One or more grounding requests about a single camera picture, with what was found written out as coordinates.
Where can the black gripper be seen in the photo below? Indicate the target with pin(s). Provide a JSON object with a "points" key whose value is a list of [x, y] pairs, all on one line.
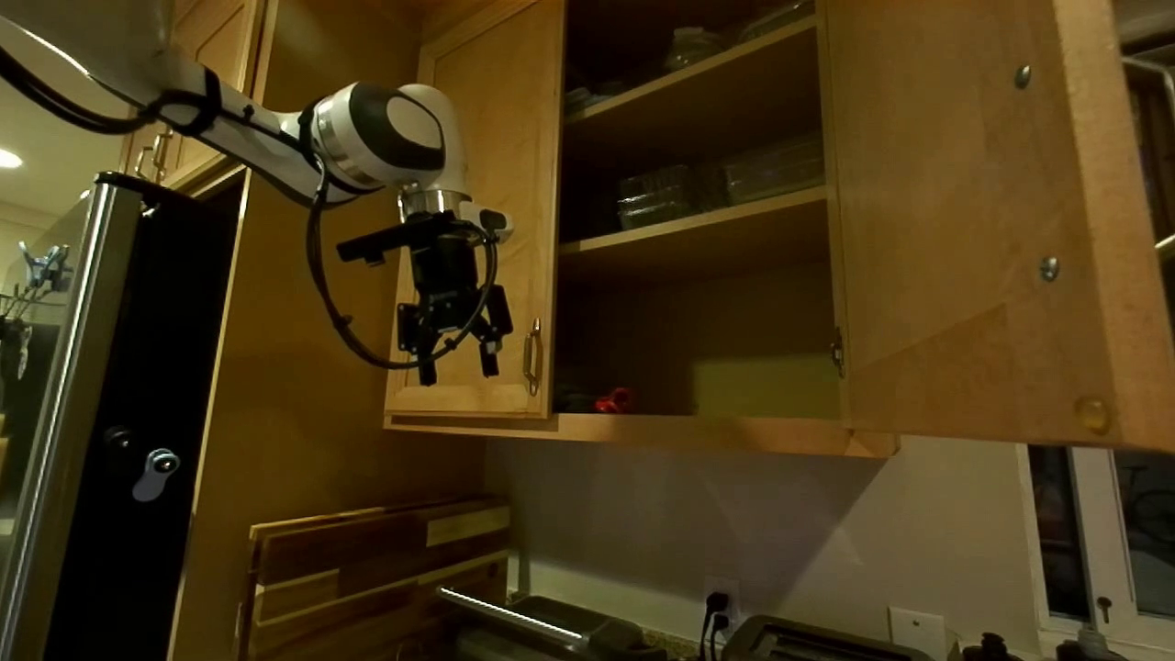
{"points": [[452, 266]]}

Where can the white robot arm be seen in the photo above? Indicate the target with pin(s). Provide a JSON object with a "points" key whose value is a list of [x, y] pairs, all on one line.
{"points": [[343, 145]]}

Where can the wooden cutting boards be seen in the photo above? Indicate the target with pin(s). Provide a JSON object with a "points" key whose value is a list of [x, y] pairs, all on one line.
{"points": [[361, 584]]}

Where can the stacked dishes on shelf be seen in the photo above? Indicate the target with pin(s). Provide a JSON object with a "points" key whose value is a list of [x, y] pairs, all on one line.
{"points": [[721, 182]]}

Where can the stainless steel toaster oven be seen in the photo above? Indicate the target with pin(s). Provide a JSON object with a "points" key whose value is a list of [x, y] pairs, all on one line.
{"points": [[542, 631]]}

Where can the cabinet above refrigerator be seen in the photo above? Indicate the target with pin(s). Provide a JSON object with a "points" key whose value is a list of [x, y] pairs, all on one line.
{"points": [[217, 38]]}

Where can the stainless steel refrigerator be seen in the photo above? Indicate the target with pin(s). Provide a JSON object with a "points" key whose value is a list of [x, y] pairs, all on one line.
{"points": [[107, 354]]}

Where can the kitchen window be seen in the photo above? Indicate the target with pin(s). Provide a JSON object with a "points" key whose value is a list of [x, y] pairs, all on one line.
{"points": [[1107, 549]]}

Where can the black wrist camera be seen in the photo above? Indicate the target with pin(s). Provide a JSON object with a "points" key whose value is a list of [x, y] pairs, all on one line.
{"points": [[373, 247]]}

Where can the wooden upper cupboard frame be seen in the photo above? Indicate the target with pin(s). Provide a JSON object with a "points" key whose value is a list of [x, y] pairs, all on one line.
{"points": [[726, 320]]}

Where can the wall power outlet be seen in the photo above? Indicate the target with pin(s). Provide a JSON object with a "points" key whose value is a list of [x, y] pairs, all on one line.
{"points": [[717, 613]]}

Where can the white light switch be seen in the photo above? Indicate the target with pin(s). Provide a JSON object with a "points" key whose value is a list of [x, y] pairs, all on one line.
{"points": [[919, 632]]}

